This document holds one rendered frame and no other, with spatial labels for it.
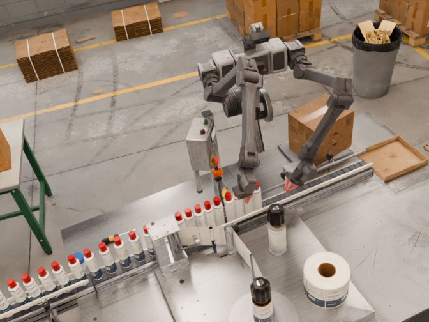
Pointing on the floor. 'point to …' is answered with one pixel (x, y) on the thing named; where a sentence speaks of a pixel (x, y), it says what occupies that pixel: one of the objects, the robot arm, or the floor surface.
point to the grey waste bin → (373, 72)
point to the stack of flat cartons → (45, 55)
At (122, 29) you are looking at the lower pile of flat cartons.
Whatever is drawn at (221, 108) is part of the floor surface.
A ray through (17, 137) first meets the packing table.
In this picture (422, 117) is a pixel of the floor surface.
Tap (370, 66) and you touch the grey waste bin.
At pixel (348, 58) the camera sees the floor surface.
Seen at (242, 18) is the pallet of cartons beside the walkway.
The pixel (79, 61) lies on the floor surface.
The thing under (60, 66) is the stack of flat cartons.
